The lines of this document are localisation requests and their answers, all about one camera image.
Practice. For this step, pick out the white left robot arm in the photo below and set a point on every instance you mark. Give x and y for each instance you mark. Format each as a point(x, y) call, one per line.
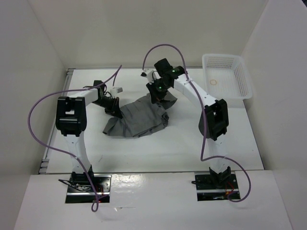
point(71, 121)

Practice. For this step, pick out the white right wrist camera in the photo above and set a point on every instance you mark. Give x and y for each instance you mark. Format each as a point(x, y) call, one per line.
point(149, 74)

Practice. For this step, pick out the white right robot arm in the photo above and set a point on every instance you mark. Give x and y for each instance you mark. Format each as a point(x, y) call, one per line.
point(213, 121)

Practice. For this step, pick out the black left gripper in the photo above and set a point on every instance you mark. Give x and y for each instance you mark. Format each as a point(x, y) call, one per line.
point(114, 110)

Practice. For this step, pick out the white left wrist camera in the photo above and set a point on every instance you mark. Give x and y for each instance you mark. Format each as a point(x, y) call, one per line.
point(115, 91)

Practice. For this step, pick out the white plastic mesh basket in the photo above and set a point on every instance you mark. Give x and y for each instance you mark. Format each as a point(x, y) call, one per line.
point(231, 74)

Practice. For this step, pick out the grey skirt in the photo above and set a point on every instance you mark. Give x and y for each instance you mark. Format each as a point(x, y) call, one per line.
point(140, 118)

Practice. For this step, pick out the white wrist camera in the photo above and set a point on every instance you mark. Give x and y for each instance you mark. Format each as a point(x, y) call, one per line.
point(115, 91)
point(149, 74)

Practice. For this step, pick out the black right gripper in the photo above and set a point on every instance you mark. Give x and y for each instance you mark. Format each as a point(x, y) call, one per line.
point(155, 97)

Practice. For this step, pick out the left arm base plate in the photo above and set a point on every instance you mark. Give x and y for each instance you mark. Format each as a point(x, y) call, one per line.
point(80, 191)

